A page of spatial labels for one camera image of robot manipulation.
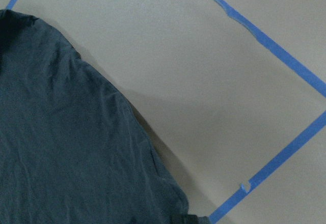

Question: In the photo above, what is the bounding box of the black graphic t-shirt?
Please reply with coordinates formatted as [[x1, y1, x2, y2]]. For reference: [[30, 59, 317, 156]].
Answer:
[[1, 10, 209, 223]]

